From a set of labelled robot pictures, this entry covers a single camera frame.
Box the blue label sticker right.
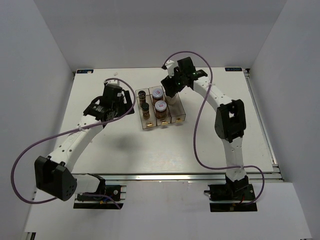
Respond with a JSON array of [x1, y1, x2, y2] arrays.
[[224, 67, 243, 72]]

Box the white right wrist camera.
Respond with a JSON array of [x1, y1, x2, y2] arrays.
[[161, 59, 178, 78]]

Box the brown jar white lid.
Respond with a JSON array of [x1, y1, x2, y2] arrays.
[[154, 100, 167, 119], [151, 88, 164, 104]]

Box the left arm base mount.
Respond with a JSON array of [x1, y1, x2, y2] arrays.
[[73, 174, 127, 210]]

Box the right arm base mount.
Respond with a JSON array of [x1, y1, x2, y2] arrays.
[[203, 184, 258, 213]]

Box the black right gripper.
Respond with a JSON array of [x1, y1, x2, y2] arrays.
[[161, 66, 186, 98]]

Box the white salt shaker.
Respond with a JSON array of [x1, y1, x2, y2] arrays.
[[166, 93, 178, 105]]

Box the blue label sticker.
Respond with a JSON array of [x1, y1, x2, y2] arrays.
[[76, 69, 94, 74], [224, 67, 243, 72]]

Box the aluminium table edge rail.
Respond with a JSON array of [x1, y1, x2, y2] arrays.
[[71, 172, 283, 182]]

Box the right clear organizer bin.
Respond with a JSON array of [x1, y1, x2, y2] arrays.
[[160, 86, 186, 126]]

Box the small black-cap spice bottle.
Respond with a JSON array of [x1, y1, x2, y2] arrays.
[[141, 102, 150, 120]]

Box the clear organizer bin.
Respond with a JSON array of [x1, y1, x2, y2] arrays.
[[148, 86, 171, 126], [160, 86, 186, 126], [135, 88, 157, 129]]

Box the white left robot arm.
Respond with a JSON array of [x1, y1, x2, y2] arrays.
[[34, 78, 135, 201]]

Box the left clear organizer bin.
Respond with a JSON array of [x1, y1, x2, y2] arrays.
[[135, 88, 157, 129]]

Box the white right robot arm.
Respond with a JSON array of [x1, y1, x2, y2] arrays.
[[161, 57, 249, 201]]

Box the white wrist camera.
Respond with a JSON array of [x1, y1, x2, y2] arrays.
[[161, 59, 178, 78], [103, 78, 120, 86]]

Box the middle clear organizer bin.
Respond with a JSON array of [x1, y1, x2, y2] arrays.
[[148, 86, 171, 126]]

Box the blue label sticker left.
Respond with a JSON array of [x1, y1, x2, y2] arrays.
[[76, 69, 94, 74]]

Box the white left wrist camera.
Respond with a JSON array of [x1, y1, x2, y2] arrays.
[[103, 78, 120, 86]]

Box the brown jar white lid front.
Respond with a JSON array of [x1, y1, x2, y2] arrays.
[[154, 100, 167, 119]]

